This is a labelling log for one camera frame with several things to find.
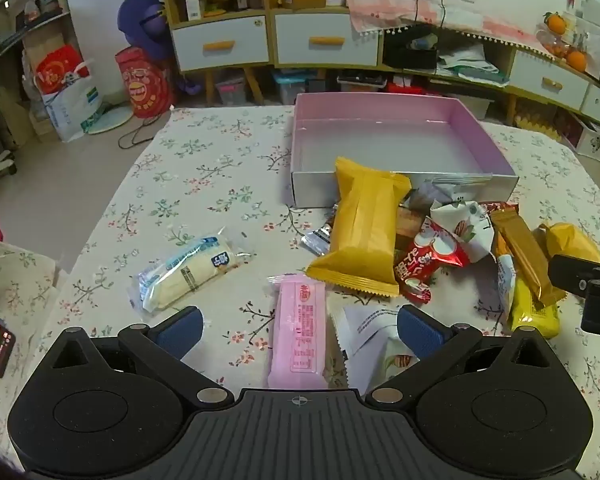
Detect yellow clear snack packet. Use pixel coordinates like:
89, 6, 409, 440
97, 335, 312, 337
509, 272, 562, 339

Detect purple hat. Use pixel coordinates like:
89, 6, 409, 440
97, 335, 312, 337
117, 0, 173, 61

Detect red white snack packet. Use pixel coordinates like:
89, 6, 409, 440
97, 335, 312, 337
394, 216, 471, 307

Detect white floral storage box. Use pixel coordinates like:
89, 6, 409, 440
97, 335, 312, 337
574, 122, 600, 162

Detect pink lid storage box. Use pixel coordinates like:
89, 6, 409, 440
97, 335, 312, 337
214, 76, 248, 107

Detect low wooden cabinet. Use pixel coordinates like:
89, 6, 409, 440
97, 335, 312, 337
269, 0, 383, 68

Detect white purple snack packet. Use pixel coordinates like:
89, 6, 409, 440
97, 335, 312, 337
405, 172, 493, 211

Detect red cardboard box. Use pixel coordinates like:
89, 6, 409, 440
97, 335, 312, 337
386, 79, 431, 96

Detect white nut-print snack packet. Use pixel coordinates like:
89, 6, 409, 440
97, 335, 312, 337
330, 304, 423, 391

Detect clear cream bread packet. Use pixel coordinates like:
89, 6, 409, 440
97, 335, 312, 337
129, 226, 255, 315

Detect pink patterned table runner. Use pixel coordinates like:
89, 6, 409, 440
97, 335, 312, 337
342, 0, 548, 53

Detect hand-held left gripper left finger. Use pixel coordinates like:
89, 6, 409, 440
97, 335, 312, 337
54, 306, 234, 409

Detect floral fabric cushion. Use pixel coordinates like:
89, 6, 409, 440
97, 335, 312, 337
0, 238, 63, 461

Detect dark red snack packet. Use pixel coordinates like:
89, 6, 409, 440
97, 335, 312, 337
477, 201, 520, 216

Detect white blue snack packet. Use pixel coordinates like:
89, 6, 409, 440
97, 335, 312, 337
495, 254, 518, 313

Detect pink wafer packet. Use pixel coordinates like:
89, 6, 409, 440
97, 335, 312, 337
266, 274, 329, 391

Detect gold brown bar packet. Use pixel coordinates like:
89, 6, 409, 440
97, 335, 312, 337
489, 207, 569, 309

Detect blue lid storage box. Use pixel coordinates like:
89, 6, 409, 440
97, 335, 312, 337
272, 70, 318, 106

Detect white paper box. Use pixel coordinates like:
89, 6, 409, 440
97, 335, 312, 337
570, 12, 600, 81

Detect pink cardboard box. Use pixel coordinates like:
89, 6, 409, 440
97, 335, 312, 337
287, 91, 520, 209

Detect black bag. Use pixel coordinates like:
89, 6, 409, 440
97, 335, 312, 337
382, 30, 439, 72

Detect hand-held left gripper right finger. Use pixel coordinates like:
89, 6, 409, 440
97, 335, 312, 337
365, 304, 548, 409

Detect floral tablecloth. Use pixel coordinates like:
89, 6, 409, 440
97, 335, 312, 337
40, 105, 600, 480

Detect long wooden tv cabinet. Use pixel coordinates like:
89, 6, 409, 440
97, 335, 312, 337
380, 20, 600, 136

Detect wooden bookshelf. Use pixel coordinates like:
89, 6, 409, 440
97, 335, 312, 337
0, 0, 76, 151

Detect red gift bag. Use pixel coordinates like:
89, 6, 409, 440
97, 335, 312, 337
34, 44, 86, 95

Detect white round floor base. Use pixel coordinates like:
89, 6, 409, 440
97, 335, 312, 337
86, 105, 135, 136

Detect white plastic shopping bag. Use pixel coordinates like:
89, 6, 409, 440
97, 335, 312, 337
41, 60, 106, 143

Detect brown snack packet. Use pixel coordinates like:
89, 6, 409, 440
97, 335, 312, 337
396, 206, 433, 241

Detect stack of white green bags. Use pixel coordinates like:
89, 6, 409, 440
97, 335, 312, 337
436, 42, 511, 87

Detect silver snack packet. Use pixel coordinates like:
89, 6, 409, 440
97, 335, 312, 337
300, 224, 337, 257

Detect yellow egg tray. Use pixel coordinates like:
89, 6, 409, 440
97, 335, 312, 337
512, 109, 567, 142

